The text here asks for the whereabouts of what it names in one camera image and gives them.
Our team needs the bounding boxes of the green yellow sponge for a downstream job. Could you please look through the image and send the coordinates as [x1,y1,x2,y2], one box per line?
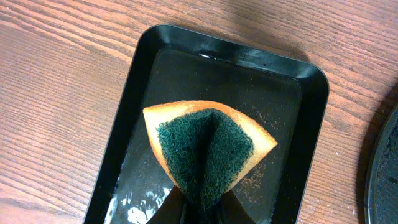
[143,100,278,216]

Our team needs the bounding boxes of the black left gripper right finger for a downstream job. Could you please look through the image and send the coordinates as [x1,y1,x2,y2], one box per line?
[217,190,255,224]

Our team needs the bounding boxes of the rectangular black tray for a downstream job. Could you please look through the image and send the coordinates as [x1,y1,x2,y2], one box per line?
[84,24,329,223]

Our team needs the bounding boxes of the round black tray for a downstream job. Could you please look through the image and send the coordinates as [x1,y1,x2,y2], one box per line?
[364,108,397,224]

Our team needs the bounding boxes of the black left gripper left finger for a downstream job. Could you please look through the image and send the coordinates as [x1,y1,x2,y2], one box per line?
[147,186,185,224]

